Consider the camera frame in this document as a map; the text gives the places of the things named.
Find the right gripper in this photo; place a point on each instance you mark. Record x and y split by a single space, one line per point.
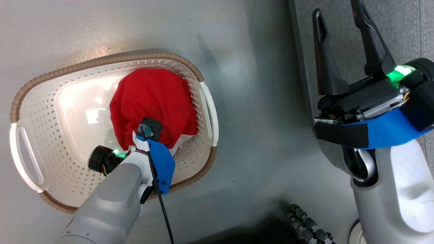
366 98

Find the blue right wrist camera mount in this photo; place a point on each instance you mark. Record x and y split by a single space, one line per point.
390 130

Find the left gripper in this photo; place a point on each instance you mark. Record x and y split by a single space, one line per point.
137 146

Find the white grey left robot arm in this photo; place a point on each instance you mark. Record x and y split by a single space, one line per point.
108 203

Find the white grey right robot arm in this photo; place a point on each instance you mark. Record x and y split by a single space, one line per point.
400 203

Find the beige perforated laundry basket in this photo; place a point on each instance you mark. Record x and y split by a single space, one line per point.
67 101

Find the red cloth garment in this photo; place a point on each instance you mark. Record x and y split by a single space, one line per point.
152 98

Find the white cloth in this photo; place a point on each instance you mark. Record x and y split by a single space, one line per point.
179 140

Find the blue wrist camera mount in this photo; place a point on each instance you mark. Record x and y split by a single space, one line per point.
162 166
390 130

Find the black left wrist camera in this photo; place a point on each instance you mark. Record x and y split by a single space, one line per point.
152 127

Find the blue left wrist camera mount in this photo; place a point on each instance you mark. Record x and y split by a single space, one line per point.
162 166

